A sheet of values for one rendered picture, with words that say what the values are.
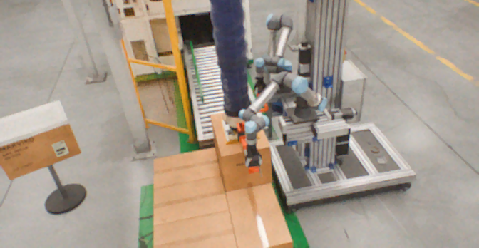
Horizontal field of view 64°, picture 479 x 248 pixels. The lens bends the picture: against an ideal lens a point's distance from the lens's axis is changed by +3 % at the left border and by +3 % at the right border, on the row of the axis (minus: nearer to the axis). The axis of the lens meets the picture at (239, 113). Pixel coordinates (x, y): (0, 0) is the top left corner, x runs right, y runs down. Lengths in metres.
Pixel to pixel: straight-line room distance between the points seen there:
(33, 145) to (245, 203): 1.93
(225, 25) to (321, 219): 2.06
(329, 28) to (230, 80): 0.87
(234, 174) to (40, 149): 1.76
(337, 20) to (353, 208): 1.80
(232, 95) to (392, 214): 1.93
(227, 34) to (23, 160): 2.19
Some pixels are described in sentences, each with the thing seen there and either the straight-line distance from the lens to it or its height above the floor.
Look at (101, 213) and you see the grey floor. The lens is 4.16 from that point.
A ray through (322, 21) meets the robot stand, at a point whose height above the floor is 1.77.
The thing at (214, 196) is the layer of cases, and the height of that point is 0.54.
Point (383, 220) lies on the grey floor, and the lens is 3.83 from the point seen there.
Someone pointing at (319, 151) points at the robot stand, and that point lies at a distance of 3.72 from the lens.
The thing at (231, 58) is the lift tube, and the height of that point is 1.69.
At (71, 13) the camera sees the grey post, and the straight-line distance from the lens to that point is 6.16.
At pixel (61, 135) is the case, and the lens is 3.79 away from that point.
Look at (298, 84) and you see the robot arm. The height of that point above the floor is 1.55.
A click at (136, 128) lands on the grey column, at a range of 4.44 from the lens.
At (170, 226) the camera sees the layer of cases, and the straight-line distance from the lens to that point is 3.09.
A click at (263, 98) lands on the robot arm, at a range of 2.62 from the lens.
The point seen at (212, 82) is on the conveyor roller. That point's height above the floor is 0.53.
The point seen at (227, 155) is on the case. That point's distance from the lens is 2.95.
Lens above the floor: 2.89
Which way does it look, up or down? 35 degrees down
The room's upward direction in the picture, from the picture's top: 5 degrees counter-clockwise
